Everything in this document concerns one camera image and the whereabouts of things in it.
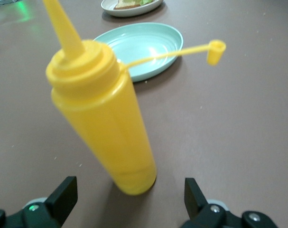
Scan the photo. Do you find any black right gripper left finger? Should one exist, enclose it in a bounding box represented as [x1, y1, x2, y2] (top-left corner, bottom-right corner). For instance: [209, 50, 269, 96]
[0, 176, 78, 228]

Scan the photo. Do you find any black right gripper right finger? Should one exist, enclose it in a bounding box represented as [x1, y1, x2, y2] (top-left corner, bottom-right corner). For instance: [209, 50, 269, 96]
[180, 177, 281, 228]

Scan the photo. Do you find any yellow squeeze bottle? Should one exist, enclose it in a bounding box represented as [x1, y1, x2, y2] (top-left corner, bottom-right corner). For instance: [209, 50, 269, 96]
[42, 0, 227, 196]

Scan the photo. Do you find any brown toast slice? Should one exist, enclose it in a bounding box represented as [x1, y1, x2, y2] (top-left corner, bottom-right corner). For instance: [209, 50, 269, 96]
[113, 0, 144, 10]

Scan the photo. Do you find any mint green plate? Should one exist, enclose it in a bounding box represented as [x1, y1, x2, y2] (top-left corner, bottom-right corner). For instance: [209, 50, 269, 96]
[93, 22, 184, 83]

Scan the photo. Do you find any beige plate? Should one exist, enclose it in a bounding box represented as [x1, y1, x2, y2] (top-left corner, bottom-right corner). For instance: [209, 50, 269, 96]
[101, 0, 164, 18]

